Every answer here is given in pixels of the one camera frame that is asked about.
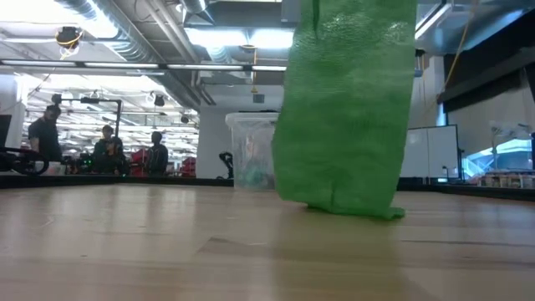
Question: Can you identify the green elastic bandage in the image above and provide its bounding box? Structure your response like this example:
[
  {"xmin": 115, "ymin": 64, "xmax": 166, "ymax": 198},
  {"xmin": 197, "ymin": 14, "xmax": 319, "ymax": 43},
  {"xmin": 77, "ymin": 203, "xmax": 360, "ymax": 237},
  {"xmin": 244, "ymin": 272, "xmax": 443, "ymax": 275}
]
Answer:
[{"xmin": 270, "ymin": 0, "xmax": 419, "ymax": 222}]

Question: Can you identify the teal bandage roll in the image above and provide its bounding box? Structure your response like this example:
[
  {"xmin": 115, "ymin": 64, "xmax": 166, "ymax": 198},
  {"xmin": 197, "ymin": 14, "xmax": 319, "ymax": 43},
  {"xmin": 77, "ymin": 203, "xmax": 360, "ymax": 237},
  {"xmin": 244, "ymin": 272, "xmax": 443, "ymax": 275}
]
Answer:
[{"xmin": 242, "ymin": 166, "xmax": 276, "ymax": 190}]

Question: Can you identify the clear plastic storage box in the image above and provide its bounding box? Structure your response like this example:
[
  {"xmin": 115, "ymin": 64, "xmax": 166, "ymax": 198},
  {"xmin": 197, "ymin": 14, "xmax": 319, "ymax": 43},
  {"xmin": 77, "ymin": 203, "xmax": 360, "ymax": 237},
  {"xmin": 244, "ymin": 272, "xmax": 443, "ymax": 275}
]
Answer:
[{"xmin": 224, "ymin": 111, "xmax": 282, "ymax": 192}]

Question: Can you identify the black chair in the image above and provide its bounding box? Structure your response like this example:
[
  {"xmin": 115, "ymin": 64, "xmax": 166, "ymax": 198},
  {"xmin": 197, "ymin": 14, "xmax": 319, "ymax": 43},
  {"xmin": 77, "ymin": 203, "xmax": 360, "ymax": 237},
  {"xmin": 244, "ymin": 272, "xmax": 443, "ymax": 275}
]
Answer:
[{"xmin": 219, "ymin": 150, "xmax": 236, "ymax": 180}]

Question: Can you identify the whiteboard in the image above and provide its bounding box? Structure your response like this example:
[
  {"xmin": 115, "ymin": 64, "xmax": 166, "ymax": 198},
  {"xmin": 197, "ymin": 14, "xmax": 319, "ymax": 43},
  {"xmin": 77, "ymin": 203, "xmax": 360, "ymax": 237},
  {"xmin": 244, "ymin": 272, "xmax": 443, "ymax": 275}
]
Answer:
[{"xmin": 400, "ymin": 124, "xmax": 461, "ymax": 180}]

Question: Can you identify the white plastic bin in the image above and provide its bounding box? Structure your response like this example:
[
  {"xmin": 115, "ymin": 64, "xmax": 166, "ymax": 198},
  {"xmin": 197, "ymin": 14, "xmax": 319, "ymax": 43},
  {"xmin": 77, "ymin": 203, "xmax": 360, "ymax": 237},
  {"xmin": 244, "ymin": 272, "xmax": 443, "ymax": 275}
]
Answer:
[{"xmin": 40, "ymin": 161, "xmax": 68, "ymax": 176}]

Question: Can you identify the row of snack boxes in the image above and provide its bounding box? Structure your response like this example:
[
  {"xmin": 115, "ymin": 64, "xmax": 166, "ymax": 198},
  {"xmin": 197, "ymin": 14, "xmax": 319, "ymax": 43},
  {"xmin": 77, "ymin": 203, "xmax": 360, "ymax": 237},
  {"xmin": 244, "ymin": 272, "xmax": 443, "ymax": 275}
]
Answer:
[{"xmin": 476, "ymin": 169, "xmax": 535, "ymax": 190}]

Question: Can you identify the large black panel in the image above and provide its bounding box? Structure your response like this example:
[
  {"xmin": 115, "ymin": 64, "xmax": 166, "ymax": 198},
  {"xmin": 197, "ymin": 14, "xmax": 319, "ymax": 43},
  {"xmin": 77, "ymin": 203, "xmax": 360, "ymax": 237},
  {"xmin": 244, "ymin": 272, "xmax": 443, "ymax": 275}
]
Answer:
[{"xmin": 436, "ymin": 6, "xmax": 535, "ymax": 115}]

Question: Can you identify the black monitor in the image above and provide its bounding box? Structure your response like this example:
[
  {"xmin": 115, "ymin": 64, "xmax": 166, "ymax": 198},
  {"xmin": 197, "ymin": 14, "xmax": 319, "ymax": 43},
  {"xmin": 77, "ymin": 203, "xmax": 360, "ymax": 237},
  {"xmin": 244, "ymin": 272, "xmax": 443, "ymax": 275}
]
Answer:
[{"xmin": 0, "ymin": 114, "xmax": 13, "ymax": 148}]

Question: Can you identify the black gantry frame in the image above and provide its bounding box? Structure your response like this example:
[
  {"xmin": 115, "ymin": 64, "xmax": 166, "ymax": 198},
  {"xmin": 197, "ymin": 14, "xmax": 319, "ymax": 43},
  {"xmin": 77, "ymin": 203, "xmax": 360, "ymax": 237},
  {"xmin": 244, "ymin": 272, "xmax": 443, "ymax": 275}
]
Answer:
[{"xmin": 49, "ymin": 94, "xmax": 124, "ymax": 168}]

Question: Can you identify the silver ventilation duct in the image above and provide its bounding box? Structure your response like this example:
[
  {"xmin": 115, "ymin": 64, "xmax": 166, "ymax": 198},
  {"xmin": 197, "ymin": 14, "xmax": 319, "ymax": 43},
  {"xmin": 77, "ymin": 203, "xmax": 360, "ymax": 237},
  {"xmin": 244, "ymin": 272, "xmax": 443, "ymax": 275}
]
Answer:
[{"xmin": 53, "ymin": 0, "xmax": 218, "ymax": 110}]

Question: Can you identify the yellow cable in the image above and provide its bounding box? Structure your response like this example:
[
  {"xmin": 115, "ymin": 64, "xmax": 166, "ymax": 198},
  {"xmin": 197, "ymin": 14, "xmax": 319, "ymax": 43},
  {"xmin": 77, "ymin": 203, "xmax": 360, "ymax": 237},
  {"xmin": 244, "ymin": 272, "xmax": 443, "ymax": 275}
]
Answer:
[{"xmin": 436, "ymin": 0, "xmax": 481, "ymax": 104}]

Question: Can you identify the hanging yellow black cable reel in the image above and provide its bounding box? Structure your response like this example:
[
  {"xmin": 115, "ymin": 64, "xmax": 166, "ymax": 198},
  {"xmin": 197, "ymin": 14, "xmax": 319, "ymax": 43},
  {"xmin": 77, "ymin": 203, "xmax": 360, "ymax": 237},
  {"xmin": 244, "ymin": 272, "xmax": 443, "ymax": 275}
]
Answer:
[{"xmin": 54, "ymin": 25, "xmax": 84, "ymax": 59}]

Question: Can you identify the black cable loop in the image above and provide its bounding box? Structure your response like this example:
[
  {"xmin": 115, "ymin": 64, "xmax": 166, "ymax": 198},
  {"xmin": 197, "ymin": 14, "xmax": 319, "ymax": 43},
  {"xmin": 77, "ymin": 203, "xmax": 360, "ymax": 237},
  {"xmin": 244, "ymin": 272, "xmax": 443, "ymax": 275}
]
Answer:
[{"xmin": 0, "ymin": 145, "xmax": 50, "ymax": 176}]

